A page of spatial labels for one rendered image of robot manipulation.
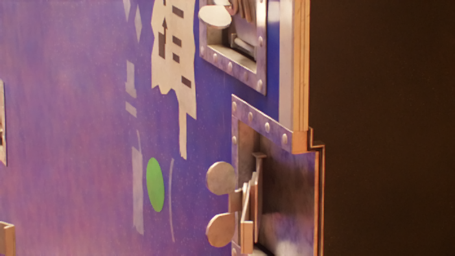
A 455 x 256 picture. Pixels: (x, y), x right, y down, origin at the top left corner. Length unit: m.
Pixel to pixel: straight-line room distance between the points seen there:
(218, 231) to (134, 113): 0.29
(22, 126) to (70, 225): 0.19
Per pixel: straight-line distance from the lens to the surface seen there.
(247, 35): 1.15
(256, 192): 1.09
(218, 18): 1.11
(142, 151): 1.37
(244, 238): 1.05
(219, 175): 1.10
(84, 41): 1.51
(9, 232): 1.04
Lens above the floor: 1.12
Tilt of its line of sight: 16 degrees down
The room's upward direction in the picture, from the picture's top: straight up
